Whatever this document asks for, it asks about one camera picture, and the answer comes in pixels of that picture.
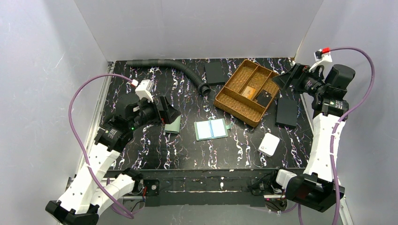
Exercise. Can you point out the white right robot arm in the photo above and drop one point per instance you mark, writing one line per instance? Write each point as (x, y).
(316, 187)

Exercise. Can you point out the aluminium frame rail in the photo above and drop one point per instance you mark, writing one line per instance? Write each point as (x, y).
(176, 168)

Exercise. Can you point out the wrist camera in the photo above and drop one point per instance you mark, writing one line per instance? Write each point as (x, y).
(143, 89)
(322, 58)

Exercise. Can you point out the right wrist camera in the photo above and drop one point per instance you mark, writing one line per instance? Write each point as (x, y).
(322, 58)

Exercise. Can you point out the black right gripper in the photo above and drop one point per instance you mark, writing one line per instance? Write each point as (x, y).
(296, 78)

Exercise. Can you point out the flat black pad right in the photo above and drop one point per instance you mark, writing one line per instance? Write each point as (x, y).
(286, 113)

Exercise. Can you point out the orange card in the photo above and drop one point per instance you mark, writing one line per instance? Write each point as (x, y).
(248, 92)

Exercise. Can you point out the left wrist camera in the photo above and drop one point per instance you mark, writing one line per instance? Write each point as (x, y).
(143, 89)

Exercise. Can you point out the woven wicker divided tray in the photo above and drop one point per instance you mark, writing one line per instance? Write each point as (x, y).
(230, 99)

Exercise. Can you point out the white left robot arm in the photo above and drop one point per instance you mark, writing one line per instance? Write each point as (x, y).
(86, 199)

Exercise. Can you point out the flat black square pad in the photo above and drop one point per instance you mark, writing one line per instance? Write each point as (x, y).
(214, 74)

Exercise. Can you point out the mint green snap card holder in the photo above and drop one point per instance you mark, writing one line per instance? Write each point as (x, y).
(212, 129)

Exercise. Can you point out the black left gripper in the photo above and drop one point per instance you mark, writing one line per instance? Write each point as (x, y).
(160, 109)

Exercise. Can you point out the white rectangular box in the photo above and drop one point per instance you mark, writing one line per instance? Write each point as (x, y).
(268, 144)

